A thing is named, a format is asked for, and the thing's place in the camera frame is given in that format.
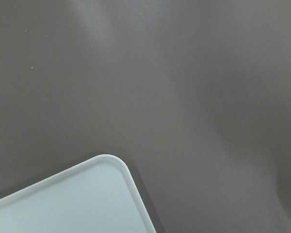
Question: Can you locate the beige rectangular tray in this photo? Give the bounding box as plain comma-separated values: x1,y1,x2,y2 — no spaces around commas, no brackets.
0,154,155,233

